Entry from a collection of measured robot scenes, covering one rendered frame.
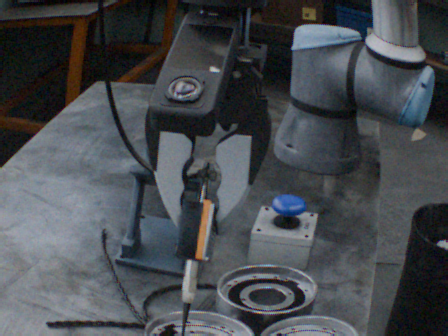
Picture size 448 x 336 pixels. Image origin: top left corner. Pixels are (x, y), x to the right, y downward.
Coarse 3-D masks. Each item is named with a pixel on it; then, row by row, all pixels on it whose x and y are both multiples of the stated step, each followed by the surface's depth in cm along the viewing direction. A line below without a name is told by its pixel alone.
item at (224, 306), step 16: (240, 272) 76; (256, 272) 77; (272, 272) 77; (288, 272) 77; (304, 272) 76; (224, 288) 74; (256, 288) 74; (272, 288) 75; (304, 288) 75; (224, 304) 70; (256, 304) 71; (272, 304) 75; (288, 304) 71; (304, 304) 69; (240, 320) 69; (256, 320) 68; (272, 320) 68
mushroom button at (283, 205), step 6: (276, 198) 85; (282, 198) 85; (288, 198) 85; (294, 198) 85; (300, 198) 85; (276, 204) 84; (282, 204) 84; (288, 204) 84; (294, 204) 84; (300, 204) 84; (276, 210) 84; (282, 210) 83; (288, 210) 83; (294, 210) 83; (300, 210) 83; (282, 216) 85; (288, 216) 84
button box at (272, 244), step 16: (256, 224) 85; (272, 224) 85; (288, 224) 85; (304, 224) 86; (256, 240) 83; (272, 240) 83; (288, 240) 83; (304, 240) 82; (256, 256) 84; (272, 256) 84; (288, 256) 83; (304, 256) 83
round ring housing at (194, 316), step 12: (168, 312) 66; (180, 312) 67; (192, 312) 67; (204, 312) 67; (156, 324) 65; (168, 324) 66; (180, 324) 66; (192, 324) 67; (204, 324) 67; (216, 324) 67; (228, 324) 67; (240, 324) 65
